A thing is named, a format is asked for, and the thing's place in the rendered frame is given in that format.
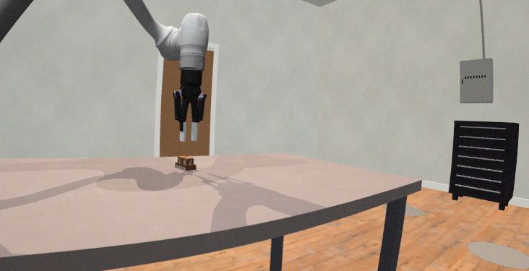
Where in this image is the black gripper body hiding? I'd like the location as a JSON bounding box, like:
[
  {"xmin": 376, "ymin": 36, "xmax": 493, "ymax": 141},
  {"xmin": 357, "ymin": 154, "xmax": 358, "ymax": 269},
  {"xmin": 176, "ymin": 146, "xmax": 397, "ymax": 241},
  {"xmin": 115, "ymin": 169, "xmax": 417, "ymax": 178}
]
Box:
[{"xmin": 180, "ymin": 69, "xmax": 202, "ymax": 101}]

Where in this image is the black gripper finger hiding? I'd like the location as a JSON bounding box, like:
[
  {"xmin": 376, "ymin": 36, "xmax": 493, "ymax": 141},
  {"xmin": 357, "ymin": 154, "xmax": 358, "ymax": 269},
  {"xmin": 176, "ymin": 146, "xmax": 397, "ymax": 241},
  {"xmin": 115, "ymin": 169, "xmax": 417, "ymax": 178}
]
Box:
[
  {"xmin": 190, "ymin": 91, "xmax": 207, "ymax": 141},
  {"xmin": 173, "ymin": 89, "xmax": 192, "ymax": 142}
]

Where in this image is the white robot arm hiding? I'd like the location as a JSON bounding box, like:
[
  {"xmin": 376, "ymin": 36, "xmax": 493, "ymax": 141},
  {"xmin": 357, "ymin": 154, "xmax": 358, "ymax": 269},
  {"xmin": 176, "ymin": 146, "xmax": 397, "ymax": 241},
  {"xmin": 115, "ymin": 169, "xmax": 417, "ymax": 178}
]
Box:
[{"xmin": 0, "ymin": 0, "xmax": 209, "ymax": 72}]

